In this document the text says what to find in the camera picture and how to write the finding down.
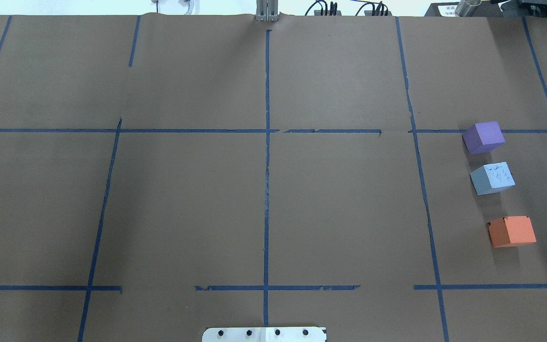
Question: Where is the light blue foam block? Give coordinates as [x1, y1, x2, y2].
[470, 161, 515, 195]

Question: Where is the purple foam block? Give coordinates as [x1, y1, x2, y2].
[462, 121, 506, 154]

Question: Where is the orange foam block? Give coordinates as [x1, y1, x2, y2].
[487, 216, 537, 247]

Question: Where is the metal cup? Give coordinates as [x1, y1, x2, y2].
[454, 0, 482, 17]

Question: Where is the aluminium frame post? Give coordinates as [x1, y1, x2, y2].
[255, 0, 279, 22]

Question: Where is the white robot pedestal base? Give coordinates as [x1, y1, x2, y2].
[202, 326, 328, 342]

